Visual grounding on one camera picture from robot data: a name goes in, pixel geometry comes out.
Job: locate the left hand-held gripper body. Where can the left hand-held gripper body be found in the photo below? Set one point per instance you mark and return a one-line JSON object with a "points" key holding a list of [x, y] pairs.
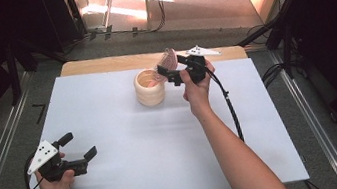
{"points": [[42, 157]]}

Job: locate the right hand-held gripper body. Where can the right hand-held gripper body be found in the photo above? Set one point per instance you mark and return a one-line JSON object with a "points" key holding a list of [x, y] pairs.
{"points": [[198, 68]]}

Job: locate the pink hairbrush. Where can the pink hairbrush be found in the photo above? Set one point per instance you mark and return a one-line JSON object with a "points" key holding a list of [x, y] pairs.
{"points": [[168, 59]]}

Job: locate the cream ribbed cup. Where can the cream ribbed cup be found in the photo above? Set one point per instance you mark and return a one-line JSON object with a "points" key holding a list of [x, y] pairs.
{"points": [[150, 97]]}

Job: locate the person's right hand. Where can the person's right hand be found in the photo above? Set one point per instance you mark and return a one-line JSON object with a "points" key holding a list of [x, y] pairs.
{"points": [[199, 95]]}

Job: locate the white table mat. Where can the white table mat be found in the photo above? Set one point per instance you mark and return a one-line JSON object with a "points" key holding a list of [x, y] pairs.
{"points": [[129, 140]]}

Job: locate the black metal stand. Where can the black metal stand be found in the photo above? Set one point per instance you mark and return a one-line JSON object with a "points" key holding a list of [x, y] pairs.
{"points": [[285, 43], [13, 73]]}

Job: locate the silver metal pole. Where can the silver metal pole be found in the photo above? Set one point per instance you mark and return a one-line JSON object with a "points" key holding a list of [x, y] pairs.
{"points": [[108, 5]]}

